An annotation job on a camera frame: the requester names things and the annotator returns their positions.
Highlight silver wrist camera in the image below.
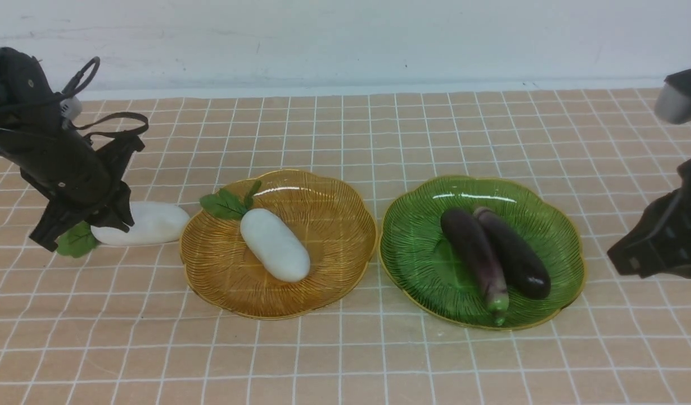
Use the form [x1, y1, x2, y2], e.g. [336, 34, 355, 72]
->
[60, 96, 83, 122]
[654, 68, 691, 125]

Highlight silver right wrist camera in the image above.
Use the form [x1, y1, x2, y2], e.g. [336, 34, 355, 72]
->
[654, 68, 691, 125]

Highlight green plastic plate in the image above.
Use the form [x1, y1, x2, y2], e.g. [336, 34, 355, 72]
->
[378, 175, 588, 331]

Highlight amber plastic plate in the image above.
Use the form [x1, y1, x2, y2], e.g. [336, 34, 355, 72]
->
[180, 169, 378, 320]

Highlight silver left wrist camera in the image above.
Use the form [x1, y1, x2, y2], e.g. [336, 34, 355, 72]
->
[60, 96, 83, 122]

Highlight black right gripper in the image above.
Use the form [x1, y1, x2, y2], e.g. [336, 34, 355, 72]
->
[607, 158, 691, 279]

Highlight orange checkered tablecloth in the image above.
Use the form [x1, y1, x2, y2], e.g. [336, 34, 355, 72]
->
[0, 89, 691, 404]

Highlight purple eggplant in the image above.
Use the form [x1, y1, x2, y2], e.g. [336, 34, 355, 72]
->
[440, 207, 510, 326]
[473, 206, 551, 300]

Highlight white radish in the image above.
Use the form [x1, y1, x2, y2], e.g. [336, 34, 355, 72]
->
[56, 202, 191, 259]
[200, 180, 311, 283]

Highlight black camera cable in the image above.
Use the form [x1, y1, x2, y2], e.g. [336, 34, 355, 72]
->
[0, 56, 150, 148]

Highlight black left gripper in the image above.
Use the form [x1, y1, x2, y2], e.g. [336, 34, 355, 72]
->
[20, 135, 144, 252]

